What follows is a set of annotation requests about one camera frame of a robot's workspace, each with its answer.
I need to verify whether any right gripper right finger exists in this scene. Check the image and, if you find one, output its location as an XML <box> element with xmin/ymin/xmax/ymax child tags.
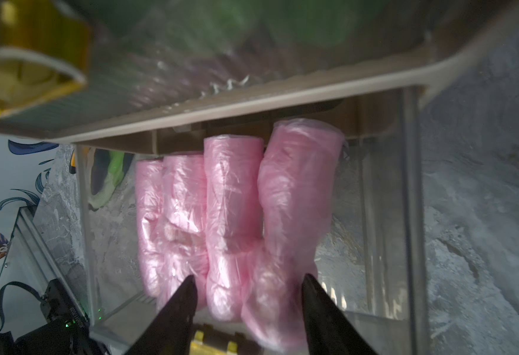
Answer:
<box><xmin>301</xmin><ymin>274</ymin><xmax>376</xmax><ymax>355</ymax></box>

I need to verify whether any green black work glove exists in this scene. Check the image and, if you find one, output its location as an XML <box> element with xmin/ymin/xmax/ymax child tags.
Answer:
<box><xmin>86</xmin><ymin>148</ymin><xmax>134</xmax><ymax>211</ymax></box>

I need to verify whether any pink bag roll four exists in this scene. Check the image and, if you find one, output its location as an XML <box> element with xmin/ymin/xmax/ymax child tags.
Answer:
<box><xmin>204</xmin><ymin>135</ymin><xmax>264</xmax><ymax>322</ymax></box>

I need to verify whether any pink bag roll two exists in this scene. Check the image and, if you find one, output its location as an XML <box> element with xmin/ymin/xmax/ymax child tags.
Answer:
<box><xmin>157</xmin><ymin>152</ymin><xmax>209</xmax><ymax>310</ymax></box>

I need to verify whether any pink bag roll three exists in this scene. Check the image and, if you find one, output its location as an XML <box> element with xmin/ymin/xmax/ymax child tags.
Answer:
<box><xmin>135</xmin><ymin>159</ymin><xmax>163</xmax><ymax>297</ymax></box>

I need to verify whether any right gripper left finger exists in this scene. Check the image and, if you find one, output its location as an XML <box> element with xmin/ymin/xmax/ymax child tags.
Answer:
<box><xmin>126</xmin><ymin>275</ymin><xmax>197</xmax><ymax>355</ymax></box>

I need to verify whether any pink bag roll five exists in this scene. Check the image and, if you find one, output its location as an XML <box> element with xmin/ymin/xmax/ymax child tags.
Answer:
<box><xmin>242</xmin><ymin>118</ymin><xmax>345</xmax><ymax>353</ymax></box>

